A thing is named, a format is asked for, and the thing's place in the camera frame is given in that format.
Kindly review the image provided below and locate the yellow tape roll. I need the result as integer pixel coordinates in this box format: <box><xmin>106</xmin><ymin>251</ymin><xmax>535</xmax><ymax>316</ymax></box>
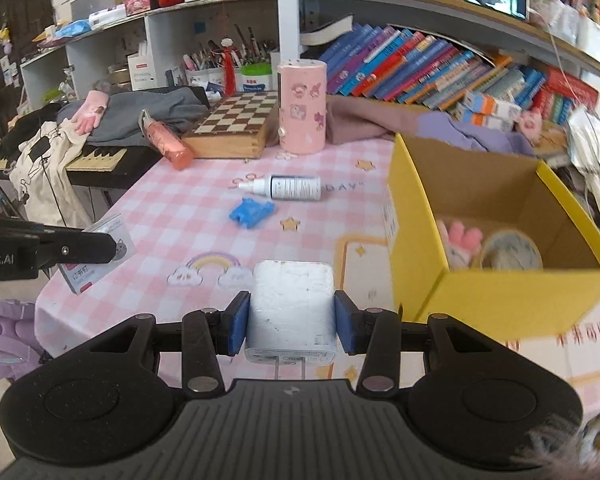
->
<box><xmin>472</xmin><ymin>228</ymin><xmax>544</xmax><ymax>271</ymax></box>

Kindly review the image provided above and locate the thick dark book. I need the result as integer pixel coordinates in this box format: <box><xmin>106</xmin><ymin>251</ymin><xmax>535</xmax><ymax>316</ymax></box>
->
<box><xmin>300</xmin><ymin>15</ymin><xmax>355</xmax><ymax>47</ymax></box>

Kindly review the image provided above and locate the pink bunny glove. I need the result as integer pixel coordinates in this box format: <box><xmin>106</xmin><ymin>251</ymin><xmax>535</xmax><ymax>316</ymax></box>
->
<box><xmin>436</xmin><ymin>217</ymin><xmax>485</xmax><ymax>270</ymax></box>

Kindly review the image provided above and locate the white charger plug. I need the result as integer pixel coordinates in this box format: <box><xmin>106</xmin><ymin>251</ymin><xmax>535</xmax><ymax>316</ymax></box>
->
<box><xmin>244</xmin><ymin>260</ymin><xmax>338</xmax><ymax>381</ymax></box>

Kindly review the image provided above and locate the yellow cardboard box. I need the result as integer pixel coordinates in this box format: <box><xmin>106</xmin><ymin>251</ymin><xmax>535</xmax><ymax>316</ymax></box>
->
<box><xmin>386</xmin><ymin>132</ymin><xmax>600</xmax><ymax>323</ymax></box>

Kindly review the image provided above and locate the white dropper bottle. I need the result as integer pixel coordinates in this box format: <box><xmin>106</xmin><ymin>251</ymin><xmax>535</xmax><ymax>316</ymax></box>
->
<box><xmin>237</xmin><ymin>174</ymin><xmax>322</xmax><ymax>202</ymax></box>

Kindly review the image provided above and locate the bunch of pens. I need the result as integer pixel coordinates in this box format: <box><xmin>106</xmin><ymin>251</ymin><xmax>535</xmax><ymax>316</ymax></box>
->
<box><xmin>182</xmin><ymin>25</ymin><xmax>281</xmax><ymax>73</ymax></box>

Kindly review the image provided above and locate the green lid white jar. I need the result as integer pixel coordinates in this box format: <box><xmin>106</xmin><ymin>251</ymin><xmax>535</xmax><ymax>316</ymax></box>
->
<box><xmin>240</xmin><ymin>62</ymin><xmax>273</xmax><ymax>93</ymax></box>

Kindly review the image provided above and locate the pink checked desktop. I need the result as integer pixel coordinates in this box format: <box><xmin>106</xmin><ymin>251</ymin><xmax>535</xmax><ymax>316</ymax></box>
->
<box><xmin>32</xmin><ymin>135</ymin><xmax>600</xmax><ymax>411</ymax></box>

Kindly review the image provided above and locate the small white staples box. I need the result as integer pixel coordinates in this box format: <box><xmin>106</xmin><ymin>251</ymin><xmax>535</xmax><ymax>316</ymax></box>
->
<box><xmin>57</xmin><ymin>212</ymin><xmax>137</xmax><ymax>295</ymax></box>

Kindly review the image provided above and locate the pink spray bottle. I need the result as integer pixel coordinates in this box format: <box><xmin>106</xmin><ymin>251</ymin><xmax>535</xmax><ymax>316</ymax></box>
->
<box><xmin>138</xmin><ymin>109</ymin><xmax>195</xmax><ymax>172</ymax></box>

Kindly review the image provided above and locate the mauve cloth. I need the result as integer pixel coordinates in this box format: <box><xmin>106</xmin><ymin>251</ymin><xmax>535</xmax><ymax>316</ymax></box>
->
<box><xmin>325</xmin><ymin>95</ymin><xmax>431</xmax><ymax>144</ymax></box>

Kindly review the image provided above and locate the purple backpack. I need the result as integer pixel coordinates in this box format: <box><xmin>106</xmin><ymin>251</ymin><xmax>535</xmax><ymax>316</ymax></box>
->
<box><xmin>0</xmin><ymin>297</ymin><xmax>46</xmax><ymax>381</ymax></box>

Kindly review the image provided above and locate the cream printed tote bag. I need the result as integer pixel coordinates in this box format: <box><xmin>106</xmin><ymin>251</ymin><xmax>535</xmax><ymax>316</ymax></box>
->
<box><xmin>7</xmin><ymin>120</ymin><xmax>93</xmax><ymax>228</ymax></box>

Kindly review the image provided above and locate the blue plastic pack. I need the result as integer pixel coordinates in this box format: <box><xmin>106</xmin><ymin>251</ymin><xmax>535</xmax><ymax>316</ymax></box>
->
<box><xmin>55</xmin><ymin>19</ymin><xmax>92</xmax><ymax>38</ymax></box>

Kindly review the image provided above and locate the red boxed book set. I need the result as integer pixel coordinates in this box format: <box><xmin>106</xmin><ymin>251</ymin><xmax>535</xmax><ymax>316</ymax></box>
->
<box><xmin>540</xmin><ymin>67</ymin><xmax>600</xmax><ymax>125</ymax></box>

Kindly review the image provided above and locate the black electronic keyboard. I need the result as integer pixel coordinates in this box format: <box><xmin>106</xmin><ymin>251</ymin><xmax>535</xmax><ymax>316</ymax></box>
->
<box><xmin>0</xmin><ymin>132</ymin><xmax>163</xmax><ymax>191</ymax></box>

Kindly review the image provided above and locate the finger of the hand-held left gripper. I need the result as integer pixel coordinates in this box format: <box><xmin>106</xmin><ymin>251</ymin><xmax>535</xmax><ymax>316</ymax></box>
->
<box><xmin>30</xmin><ymin>224</ymin><xmax>119</xmax><ymax>270</ymax></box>

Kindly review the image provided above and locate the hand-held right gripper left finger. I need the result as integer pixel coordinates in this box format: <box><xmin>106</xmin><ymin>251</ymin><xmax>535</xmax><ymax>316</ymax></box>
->
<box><xmin>86</xmin><ymin>290</ymin><xmax>253</xmax><ymax>397</ymax></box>

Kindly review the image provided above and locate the grey cloth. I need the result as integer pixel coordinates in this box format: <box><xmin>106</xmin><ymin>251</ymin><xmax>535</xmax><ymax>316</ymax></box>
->
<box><xmin>55</xmin><ymin>86</ymin><xmax>211</xmax><ymax>143</ymax></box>

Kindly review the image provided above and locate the pink knitted glove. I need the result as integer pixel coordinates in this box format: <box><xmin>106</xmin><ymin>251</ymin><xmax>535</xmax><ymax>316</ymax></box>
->
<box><xmin>70</xmin><ymin>91</ymin><xmax>110</xmax><ymax>136</ymax></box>

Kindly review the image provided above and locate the blue crinkled packet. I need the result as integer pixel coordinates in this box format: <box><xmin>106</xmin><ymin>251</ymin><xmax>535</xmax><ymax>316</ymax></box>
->
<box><xmin>229</xmin><ymin>197</ymin><xmax>276</xmax><ymax>230</ymax></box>

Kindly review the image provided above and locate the pink printed cylinder holder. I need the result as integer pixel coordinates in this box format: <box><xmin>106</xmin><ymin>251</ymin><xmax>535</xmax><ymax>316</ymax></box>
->
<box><xmin>277</xmin><ymin>58</ymin><xmax>328</xmax><ymax>155</ymax></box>

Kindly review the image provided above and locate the lilac cloth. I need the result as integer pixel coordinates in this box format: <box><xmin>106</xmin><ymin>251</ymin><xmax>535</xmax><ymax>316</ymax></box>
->
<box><xmin>415</xmin><ymin>110</ymin><xmax>537</xmax><ymax>157</ymax></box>

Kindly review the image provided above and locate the white box red label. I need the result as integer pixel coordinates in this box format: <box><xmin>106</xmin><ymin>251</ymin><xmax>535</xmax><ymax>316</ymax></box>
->
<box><xmin>127</xmin><ymin>52</ymin><xmax>158</xmax><ymax>92</ymax></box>

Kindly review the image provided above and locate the pink pig toy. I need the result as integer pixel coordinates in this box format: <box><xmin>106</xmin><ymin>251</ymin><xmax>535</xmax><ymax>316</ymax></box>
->
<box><xmin>517</xmin><ymin>110</ymin><xmax>545</xmax><ymax>143</ymax></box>

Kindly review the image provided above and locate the curved wooden bookshelf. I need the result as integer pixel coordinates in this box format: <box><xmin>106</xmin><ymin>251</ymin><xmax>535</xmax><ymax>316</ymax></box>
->
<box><xmin>20</xmin><ymin>0</ymin><xmax>600</xmax><ymax>126</ymax></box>

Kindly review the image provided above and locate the orange and white carton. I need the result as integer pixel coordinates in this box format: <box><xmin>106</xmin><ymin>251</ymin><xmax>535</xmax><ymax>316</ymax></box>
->
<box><xmin>455</xmin><ymin>102</ymin><xmax>513</xmax><ymax>129</ymax></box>
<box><xmin>462</xmin><ymin>89</ymin><xmax>523</xmax><ymax>118</ymax></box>

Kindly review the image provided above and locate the wooden chess box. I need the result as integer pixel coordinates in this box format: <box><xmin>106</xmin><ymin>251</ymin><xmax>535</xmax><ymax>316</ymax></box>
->
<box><xmin>180</xmin><ymin>91</ymin><xmax>281</xmax><ymax>160</ymax></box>

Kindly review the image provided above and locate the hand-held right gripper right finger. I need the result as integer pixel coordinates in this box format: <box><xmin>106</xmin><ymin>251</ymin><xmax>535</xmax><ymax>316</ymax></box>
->
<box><xmin>333</xmin><ymin>290</ymin><xmax>507</xmax><ymax>394</ymax></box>

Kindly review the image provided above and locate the red tassel ornament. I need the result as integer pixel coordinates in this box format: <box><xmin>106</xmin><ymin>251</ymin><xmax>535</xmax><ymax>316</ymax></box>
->
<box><xmin>220</xmin><ymin>37</ymin><xmax>238</xmax><ymax>97</ymax></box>

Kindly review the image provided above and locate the row of colourful books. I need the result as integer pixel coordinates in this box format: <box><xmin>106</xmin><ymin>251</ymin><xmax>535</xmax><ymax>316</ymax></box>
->
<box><xmin>325</xmin><ymin>22</ymin><xmax>548</xmax><ymax>126</ymax></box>

